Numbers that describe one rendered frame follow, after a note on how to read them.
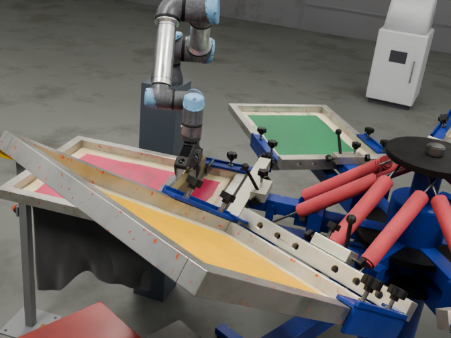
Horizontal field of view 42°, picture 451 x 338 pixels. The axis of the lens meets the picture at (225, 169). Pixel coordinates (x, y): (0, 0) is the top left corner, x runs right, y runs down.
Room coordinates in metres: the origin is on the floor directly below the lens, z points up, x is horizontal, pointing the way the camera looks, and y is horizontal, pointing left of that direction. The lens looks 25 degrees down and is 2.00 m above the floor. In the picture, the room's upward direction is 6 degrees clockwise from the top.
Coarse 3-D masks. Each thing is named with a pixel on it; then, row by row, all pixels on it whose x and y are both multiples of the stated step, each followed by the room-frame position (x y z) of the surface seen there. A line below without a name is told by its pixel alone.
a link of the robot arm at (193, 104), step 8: (192, 96) 1.98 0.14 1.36; (200, 96) 1.99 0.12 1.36; (184, 104) 1.98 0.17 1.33; (192, 104) 1.96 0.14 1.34; (200, 104) 1.97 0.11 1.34; (184, 112) 1.97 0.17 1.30; (192, 112) 1.96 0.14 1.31; (200, 112) 1.97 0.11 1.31; (184, 120) 1.97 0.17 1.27; (192, 120) 1.96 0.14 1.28; (200, 120) 1.97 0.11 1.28
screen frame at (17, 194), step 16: (64, 144) 2.28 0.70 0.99; (80, 144) 2.34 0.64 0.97; (96, 144) 2.34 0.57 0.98; (112, 144) 2.34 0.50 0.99; (160, 160) 2.27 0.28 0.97; (16, 176) 1.94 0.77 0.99; (32, 176) 1.99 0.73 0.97; (224, 176) 2.20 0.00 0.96; (240, 176) 2.15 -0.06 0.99; (0, 192) 1.83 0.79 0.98; (16, 192) 1.82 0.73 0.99; (32, 192) 1.83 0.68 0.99; (48, 208) 1.78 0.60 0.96; (64, 208) 1.77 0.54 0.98; (224, 208) 1.87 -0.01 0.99
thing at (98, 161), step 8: (88, 160) 2.22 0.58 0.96; (96, 160) 2.23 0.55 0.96; (104, 160) 2.24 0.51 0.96; (112, 160) 2.25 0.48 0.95; (136, 168) 2.20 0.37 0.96; (144, 168) 2.20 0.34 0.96; (152, 168) 2.21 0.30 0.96; (160, 176) 2.14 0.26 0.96; (168, 176) 2.15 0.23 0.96; (152, 184) 2.06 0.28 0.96; (160, 184) 2.07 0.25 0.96; (208, 184) 2.12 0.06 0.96; (216, 184) 2.12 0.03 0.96; (200, 192) 2.04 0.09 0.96; (208, 192) 2.05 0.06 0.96
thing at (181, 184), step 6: (204, 156) 2.16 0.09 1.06; (204, 162) 2.14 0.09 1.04; (192, 168) 2.03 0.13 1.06; (204, 168) 2.15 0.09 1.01; (186, 174) 1.97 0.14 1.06; (180, 180) 1.91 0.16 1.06; (174, 186) 1.86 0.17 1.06; (180, 186) 1.87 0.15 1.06; (186, 186) 1.93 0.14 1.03; (186, 192) 1.94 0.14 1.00
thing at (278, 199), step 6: (270, 198) 1.89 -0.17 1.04; (276, 198) 1.89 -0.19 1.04; (282, 198) 1.90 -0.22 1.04; (288, 198) 1.90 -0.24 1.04; (252, 204) 1.88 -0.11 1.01; (258, 204) 1.88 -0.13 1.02; (264, 204) 1.87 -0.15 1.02; (270, 204) 1.87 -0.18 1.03; (276, 204) 1.86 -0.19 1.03; (282, 204) 1.86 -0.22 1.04; (288, 204) 1.85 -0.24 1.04; (294, 204) 1.86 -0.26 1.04; (264, 210) 1.87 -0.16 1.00; (276, 210) 1.86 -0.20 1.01; (282, 210) 1.86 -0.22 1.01; (288, 210) 1.85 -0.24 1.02; (294, 210) 1.85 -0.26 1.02; (294, 216) 1.85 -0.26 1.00
